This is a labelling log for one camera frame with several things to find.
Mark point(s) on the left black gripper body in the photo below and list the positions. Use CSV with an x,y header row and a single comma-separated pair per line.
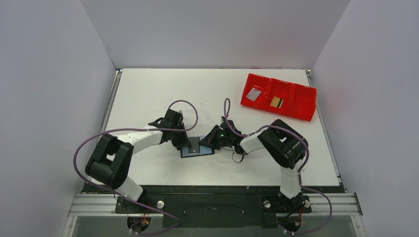
x,y
179,138

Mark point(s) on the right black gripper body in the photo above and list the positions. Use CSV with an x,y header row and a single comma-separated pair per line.
x,y
215,137

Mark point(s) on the black leather card holder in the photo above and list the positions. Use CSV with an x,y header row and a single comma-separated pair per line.
x,y
204,151

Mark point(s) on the silver grey credit card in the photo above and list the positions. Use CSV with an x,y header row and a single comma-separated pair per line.
x,y
253,94

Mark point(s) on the black credit card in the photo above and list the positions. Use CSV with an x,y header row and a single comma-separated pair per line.
x,y
194,145

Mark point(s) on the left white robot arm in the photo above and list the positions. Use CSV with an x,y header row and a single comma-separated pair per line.
x,y
111,158

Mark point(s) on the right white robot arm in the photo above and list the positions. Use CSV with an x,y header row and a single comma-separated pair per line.
x,y
286,146

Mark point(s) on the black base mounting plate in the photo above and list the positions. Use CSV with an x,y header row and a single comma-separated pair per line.
x,y
217,206

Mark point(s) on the red plastic divided tray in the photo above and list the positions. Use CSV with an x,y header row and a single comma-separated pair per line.
x,y
279,97

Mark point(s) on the aluminium rail frame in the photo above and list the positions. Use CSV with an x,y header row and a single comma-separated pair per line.
x,y
105,205

